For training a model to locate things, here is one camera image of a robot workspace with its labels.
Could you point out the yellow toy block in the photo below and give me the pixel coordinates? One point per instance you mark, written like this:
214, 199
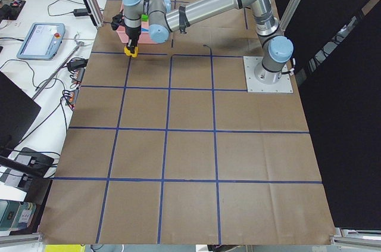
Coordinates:
131, 53

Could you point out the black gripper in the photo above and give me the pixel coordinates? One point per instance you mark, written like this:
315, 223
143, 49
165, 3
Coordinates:
131, 31

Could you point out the green toy block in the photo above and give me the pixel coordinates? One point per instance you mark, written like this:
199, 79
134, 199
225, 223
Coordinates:
144, 18

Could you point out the teach pendant tablet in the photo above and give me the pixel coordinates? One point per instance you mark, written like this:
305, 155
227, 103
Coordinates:
42, 41

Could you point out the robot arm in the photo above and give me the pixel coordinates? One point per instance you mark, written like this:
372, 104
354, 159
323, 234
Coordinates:
163, 20

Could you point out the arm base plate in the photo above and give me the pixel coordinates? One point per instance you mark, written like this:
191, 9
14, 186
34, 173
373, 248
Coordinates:
259, 80

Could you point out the black monitor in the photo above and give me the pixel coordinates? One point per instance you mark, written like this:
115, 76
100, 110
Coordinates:
18, 112

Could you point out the metal rod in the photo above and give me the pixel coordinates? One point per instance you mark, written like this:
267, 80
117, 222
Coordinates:
75, 49

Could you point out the black power adapter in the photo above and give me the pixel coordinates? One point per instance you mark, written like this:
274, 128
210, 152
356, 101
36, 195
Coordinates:
80, 12

